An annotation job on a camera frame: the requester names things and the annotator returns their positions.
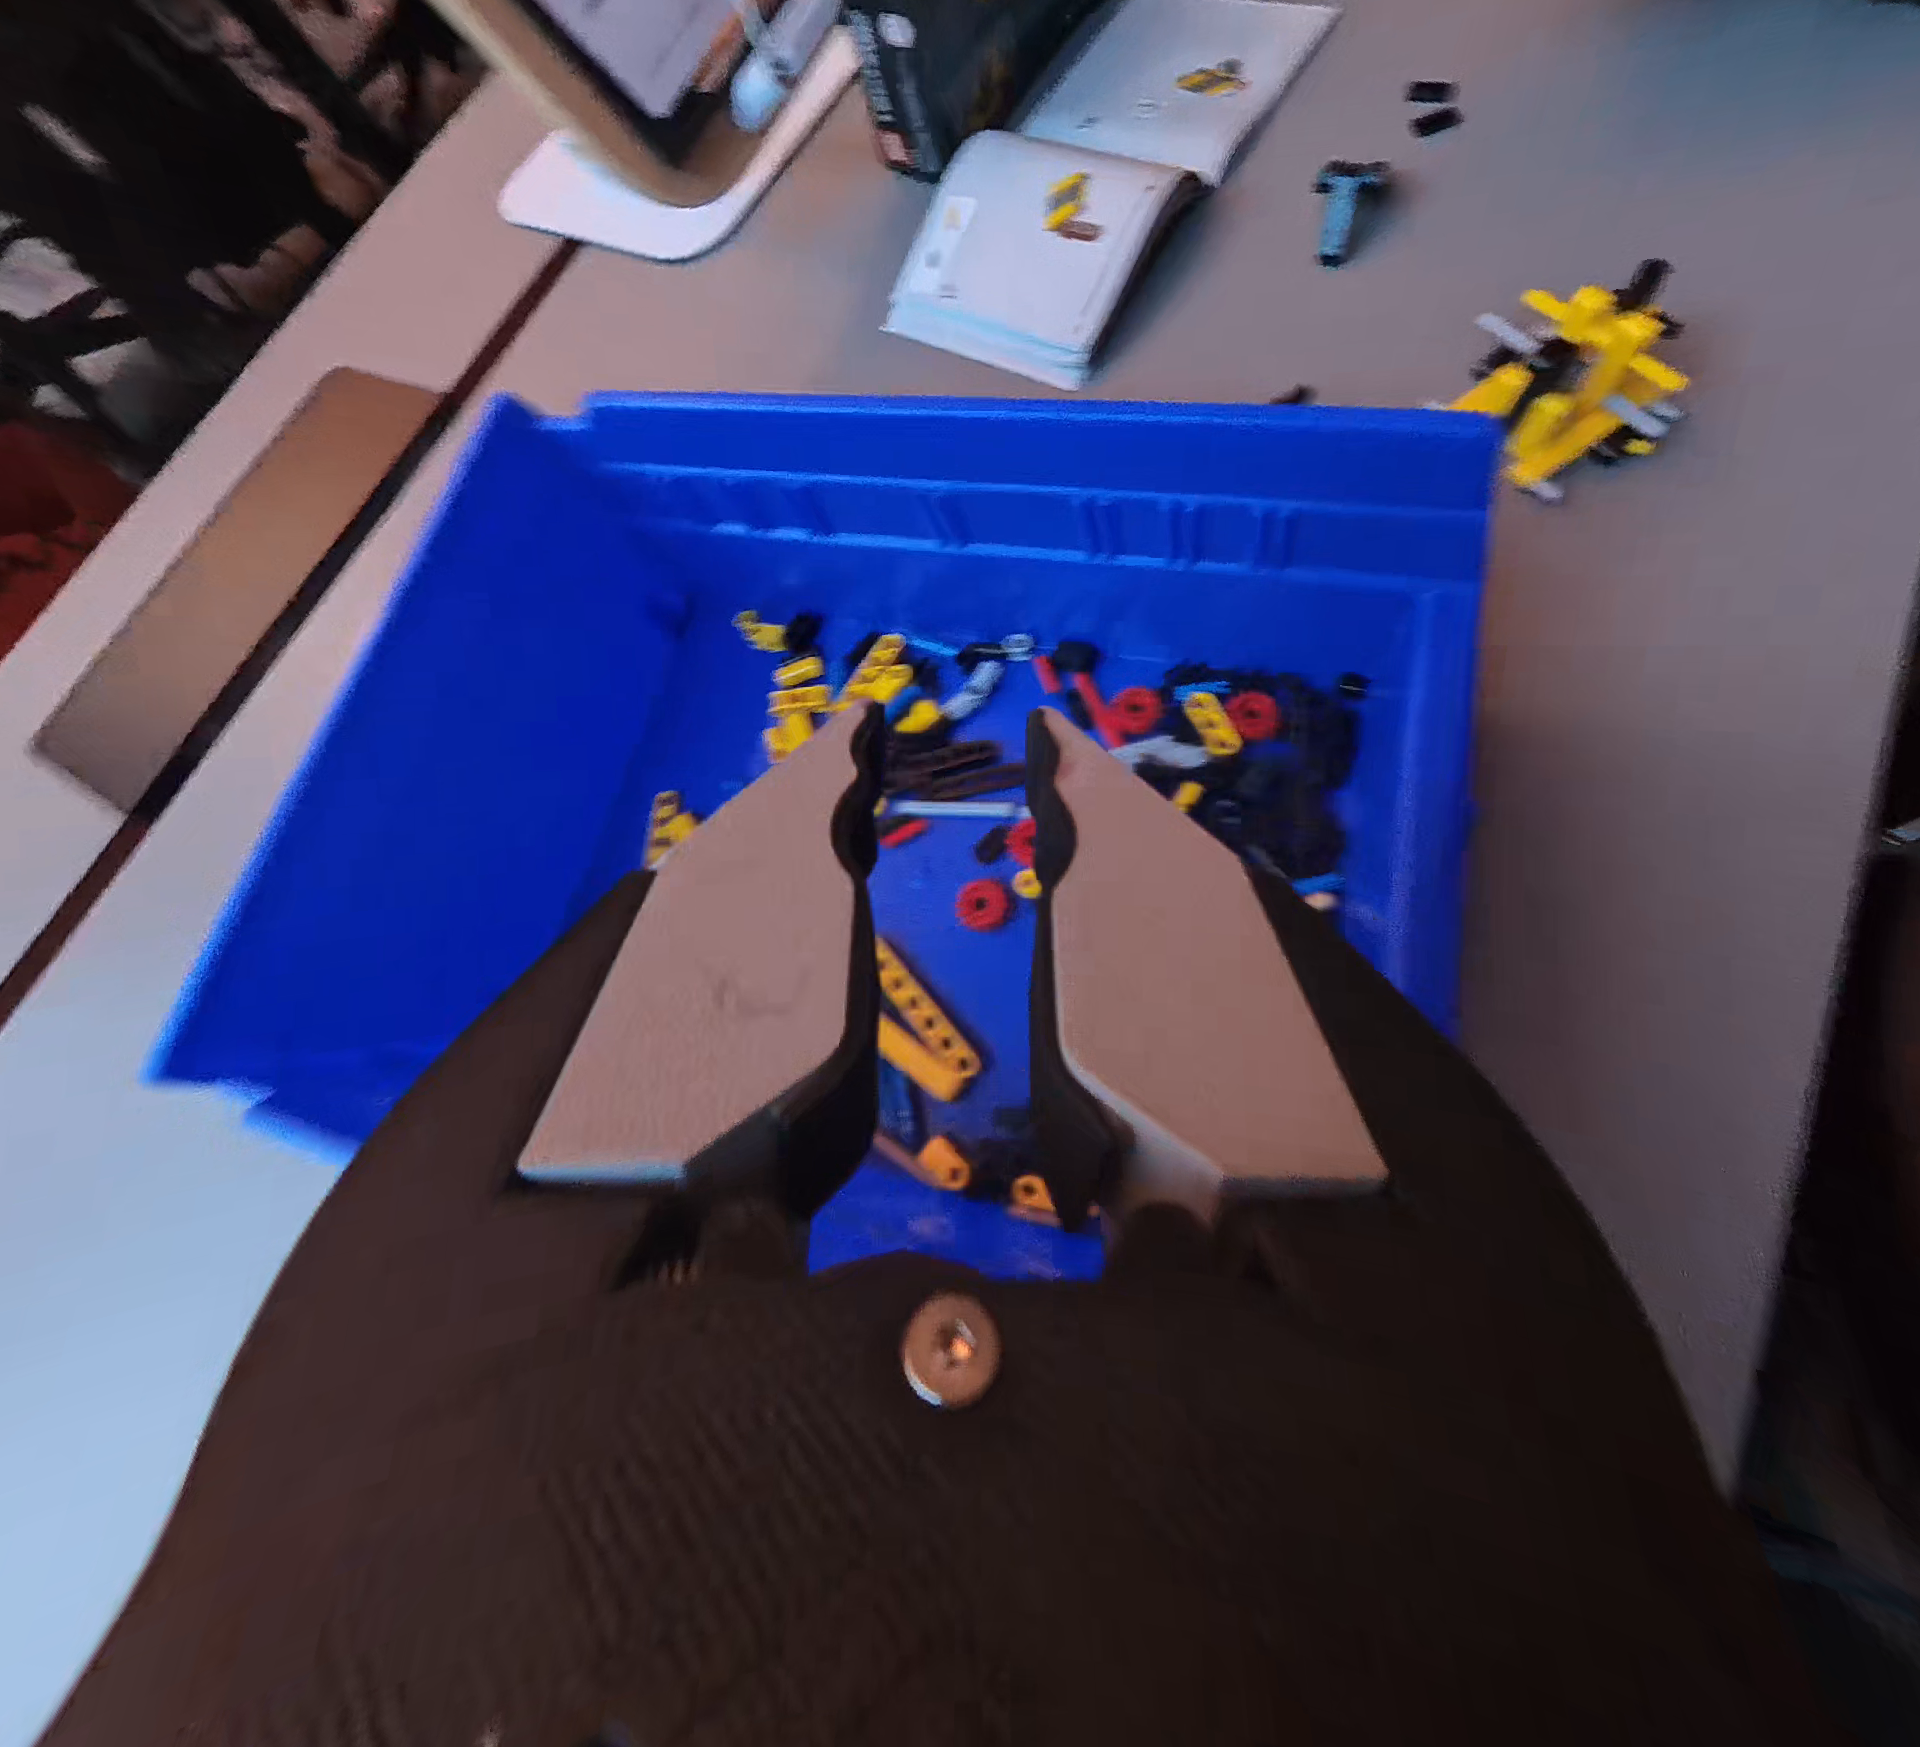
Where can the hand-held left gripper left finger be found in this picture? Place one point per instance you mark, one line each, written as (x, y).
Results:
(704, 984)

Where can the small dark lego assembly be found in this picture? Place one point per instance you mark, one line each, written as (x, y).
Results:
(1347, 210)

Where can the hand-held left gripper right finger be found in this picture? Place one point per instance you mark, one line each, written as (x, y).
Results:
(1186, 984)

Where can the red fabric item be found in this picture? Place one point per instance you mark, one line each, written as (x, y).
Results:
(53, 533)

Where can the pile of lego pieces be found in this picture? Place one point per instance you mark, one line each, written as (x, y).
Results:
(1140, 714)

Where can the yellow lego model assembly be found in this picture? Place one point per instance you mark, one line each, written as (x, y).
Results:
(1582, 383)

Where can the open lego instruction booklet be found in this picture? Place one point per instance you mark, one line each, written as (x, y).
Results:
(1036, 262)

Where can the white plastic tag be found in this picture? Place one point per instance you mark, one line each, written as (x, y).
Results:
(765, 83)

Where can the blue plastic bin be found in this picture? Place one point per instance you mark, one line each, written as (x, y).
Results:
(496, 787)

